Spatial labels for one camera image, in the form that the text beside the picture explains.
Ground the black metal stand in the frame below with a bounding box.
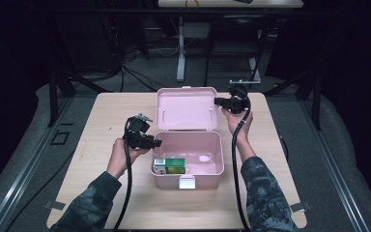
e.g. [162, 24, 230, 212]
[46, 18, 114, 129]
[264, 64, 323, 131]

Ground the black chair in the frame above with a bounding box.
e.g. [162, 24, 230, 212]
[204, 14, 271, 90]

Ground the person's right hand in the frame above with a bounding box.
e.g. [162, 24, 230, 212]
[221, 106, 255, 143]

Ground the green and white carton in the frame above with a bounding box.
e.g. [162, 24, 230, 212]
[153, 157, 186, 176]

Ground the bundle of black floor cables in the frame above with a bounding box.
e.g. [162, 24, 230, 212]
[109, 42, 158, 93]

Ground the pink plastic storage box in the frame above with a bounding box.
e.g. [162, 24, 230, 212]
[150, 85, 225, 191]

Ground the white standing desk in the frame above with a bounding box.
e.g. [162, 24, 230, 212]
[157, 0, 304, 84]

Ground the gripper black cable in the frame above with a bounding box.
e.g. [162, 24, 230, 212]
[113, 117, 134, 231]
[231, 96, 252, 231]

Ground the black floor cable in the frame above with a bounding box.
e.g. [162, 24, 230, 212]
[8, 148, 78, 232]

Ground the person's left hand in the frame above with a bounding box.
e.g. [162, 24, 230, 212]
[106, 138, 151, 180]

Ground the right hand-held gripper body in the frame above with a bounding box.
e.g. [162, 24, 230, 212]
[226, 78, 255, 115]

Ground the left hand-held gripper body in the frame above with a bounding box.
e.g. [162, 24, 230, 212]
[123, 113, 154, 149]

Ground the grey tape strip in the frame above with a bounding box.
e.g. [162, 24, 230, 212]
[289, 201, 313, 213]
[43, 200, 66, 211]

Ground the aluminium floor rail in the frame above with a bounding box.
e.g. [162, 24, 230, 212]
[0, 96, 75, 232]
[298, 96, 371, 232]

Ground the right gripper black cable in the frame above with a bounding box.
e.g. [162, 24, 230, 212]
[231, 96, 252, 231]

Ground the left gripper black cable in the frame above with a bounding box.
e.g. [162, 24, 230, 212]
[113, 117, 134, 231]

